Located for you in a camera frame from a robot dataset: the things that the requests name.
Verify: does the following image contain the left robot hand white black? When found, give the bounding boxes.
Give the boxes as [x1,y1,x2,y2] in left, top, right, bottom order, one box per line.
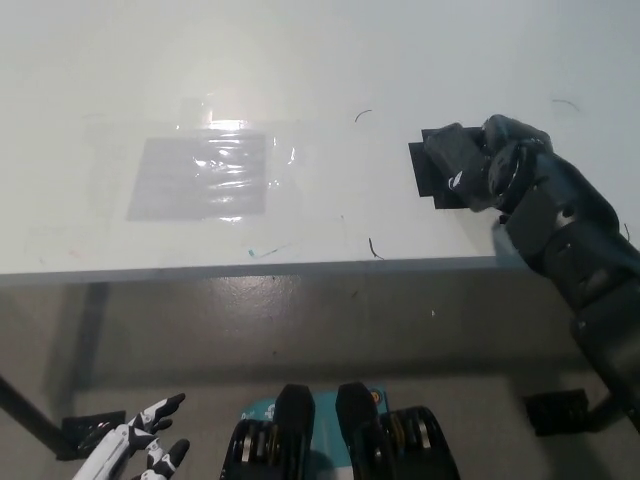
[72,393,192,480]

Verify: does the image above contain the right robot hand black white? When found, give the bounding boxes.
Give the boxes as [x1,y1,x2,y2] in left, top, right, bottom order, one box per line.
[446,113,555,211]

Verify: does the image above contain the dark grey whiteboard eraser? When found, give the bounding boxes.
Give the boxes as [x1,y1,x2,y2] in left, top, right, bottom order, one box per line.
[423,122,496,211]

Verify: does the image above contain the robot body black teal blocks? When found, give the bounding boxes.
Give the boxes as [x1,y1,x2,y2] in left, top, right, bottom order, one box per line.
[219,382,461,480]

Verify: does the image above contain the black stepped tape patch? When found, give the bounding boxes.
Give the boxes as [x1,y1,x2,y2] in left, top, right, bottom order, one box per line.
[407,127,499,212]

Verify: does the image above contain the grey vertical table leg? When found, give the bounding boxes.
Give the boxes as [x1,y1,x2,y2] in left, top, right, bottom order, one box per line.
[73,282,110,390]

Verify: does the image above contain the clear plastic film sheet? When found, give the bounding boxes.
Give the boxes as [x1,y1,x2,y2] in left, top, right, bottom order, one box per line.
[87,97,347,251]

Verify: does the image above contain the grey rectangular paper patch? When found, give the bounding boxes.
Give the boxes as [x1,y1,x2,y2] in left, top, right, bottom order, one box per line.
[124,133,268,223]

